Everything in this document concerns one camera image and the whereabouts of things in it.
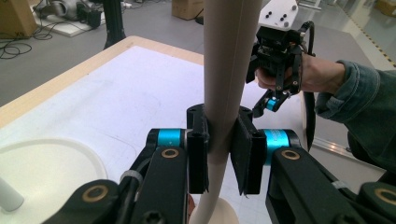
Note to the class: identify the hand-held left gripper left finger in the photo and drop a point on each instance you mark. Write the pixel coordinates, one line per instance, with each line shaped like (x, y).
(197, 155)

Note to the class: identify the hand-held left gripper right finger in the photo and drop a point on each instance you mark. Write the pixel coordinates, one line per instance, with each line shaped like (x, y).
(249, 161)

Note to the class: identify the beige ladle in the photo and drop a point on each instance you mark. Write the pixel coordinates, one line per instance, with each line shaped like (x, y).
(229, 62)

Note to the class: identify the white plate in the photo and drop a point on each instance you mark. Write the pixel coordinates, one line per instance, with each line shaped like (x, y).
(46, 174)

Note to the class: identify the white foam mat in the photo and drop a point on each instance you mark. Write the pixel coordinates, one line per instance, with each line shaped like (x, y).
(124, 93)

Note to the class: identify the white foam board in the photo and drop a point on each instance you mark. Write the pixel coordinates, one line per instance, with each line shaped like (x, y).
(68, 30)

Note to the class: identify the grey plastic shell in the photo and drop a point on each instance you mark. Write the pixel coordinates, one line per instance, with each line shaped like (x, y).
(65, 9)

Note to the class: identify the large cardboard box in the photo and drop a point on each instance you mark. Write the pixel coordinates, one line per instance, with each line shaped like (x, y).
(15, 15)

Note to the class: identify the aluminium rail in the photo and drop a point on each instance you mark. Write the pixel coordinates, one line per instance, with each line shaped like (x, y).
(336, 148)

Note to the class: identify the black metal frame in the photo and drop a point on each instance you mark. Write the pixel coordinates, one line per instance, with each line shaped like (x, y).
(113, 21)

